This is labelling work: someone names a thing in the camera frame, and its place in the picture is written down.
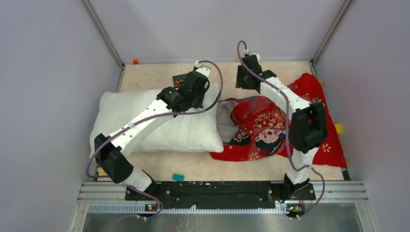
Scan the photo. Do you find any white pillow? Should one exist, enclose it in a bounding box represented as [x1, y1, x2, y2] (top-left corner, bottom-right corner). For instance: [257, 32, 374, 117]
[89, 89, 239, 153]

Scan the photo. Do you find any red patterned pillowcase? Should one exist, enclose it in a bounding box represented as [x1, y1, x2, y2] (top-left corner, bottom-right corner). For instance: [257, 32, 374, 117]
[210, 73, 347, 168]

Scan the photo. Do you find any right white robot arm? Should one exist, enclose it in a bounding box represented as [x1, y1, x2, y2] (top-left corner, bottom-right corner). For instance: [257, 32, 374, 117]
[237, 54, 328, 199]

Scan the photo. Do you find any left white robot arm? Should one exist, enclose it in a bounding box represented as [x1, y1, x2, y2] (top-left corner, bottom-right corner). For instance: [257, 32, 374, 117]
[92, 66, 211, 200]

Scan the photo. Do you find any teal small block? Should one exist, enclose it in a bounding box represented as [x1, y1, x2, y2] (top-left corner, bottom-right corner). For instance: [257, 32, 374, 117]
[172, 174, 185, 182]

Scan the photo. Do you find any yellow small block right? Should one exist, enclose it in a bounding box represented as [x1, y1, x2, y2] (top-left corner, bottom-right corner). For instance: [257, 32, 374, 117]
[335, 124, 343, 134]

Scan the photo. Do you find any yellow small block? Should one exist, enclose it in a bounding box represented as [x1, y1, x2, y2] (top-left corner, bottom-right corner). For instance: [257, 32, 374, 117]
[98, 167, 107, 175]
[335, 124, 343, 134]

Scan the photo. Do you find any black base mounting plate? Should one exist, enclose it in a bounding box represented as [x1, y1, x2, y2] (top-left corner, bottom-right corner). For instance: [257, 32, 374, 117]
[125, 181, 316, 209]

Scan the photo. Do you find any yellow small block left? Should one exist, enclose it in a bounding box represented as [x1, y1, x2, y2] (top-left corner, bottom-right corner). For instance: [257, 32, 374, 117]
[98, 167, 107, 175]

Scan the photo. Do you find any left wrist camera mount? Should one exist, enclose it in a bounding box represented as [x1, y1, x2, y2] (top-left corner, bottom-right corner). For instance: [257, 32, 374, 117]
[193, 61, 211, 78]

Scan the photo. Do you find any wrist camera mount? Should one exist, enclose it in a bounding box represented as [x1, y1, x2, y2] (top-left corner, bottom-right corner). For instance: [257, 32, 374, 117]
[193, 61, 211, 78]
[244, 49, 261, 62]

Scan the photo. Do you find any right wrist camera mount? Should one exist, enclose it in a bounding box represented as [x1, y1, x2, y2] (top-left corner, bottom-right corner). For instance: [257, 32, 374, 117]
[244, 49, 261, 62]

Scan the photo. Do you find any aluminium front rail frame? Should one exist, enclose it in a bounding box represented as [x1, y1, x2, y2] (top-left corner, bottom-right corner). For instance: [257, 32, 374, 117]
[69, 180, 380, 232]

